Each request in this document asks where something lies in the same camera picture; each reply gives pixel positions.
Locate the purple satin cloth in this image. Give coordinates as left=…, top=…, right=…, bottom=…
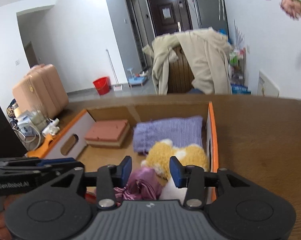
left=114, top=167, right=163, bottom=203

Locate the lavender knitted cloth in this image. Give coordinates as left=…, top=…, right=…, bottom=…
left=133, top=115, right=203, bottom=154

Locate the person's left hand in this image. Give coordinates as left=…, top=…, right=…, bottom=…
left=0, top=194, right=23, bottom=240

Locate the yellow plush toy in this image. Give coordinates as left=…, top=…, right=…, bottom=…
left=141, top=139, right=210, bottom=180

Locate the pink sponge block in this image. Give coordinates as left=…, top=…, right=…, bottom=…
left=84, top=120, right=130, bottom=148

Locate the orange cardboard box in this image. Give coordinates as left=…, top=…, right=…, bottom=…
left=27, top=101, right=220, bottom=205

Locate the clear glass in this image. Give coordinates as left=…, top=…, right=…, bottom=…
left=30, top=110, right=50, bottom=132

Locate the white spray bottle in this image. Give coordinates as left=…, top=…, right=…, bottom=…
left=42, top=118, right=60, bottom=137

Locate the white mop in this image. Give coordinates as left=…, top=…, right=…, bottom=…
left=105, top=49, right=123, bottom=92

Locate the red bucket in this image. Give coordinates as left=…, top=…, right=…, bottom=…
left=93, top=76, right=111, bottom=96

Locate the pink suitcase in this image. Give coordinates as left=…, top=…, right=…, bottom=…
left=12, top=64, right=69, bottom=118

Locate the blue pet feeder stand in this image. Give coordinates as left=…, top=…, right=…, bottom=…
left=128, top=68, right=148, bottom=88

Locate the brown wooden chair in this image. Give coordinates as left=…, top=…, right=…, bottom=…
left=167, top=46, right=194, bottom=94

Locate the beige jacket on chair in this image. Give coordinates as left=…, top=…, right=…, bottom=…
left=142, top=27, right=232, bottom=95

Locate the storage rack with items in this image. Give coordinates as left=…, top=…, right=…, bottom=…
left=229, top=48, right=251, bottom=95

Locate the dark brown entrance door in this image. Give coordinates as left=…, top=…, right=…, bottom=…
left=147, top=0, right=193, bottom=36

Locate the grey refrigerator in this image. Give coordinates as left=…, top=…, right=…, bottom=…
left=193, top=0, right=229, bottom=35

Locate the white cable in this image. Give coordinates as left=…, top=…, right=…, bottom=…
left=13, top=122, right=42, bottom=151

